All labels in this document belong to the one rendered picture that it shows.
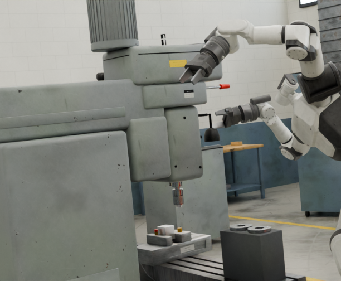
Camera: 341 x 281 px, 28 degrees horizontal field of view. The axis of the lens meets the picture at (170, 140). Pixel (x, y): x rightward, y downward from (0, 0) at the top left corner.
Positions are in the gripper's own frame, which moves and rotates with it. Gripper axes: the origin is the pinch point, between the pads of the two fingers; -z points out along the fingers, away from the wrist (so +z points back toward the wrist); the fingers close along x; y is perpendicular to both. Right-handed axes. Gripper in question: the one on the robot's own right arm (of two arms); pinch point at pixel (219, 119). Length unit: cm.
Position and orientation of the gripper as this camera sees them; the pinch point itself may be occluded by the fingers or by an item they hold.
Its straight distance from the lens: 324.3
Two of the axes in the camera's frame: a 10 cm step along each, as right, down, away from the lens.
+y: 3.1, 8.0, -5.0
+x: 0.9, -5.5, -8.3
